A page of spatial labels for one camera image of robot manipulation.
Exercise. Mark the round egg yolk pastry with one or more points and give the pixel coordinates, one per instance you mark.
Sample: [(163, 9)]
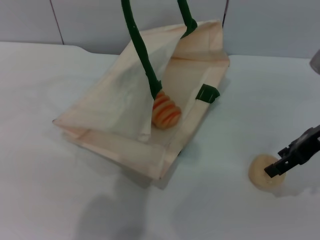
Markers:
[(257, 172)]

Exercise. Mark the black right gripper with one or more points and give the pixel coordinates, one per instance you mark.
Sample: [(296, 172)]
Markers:
[(308, 145)]

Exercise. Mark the orange striped bread loaf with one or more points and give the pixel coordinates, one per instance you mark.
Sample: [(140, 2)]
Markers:
[(166, 112)]

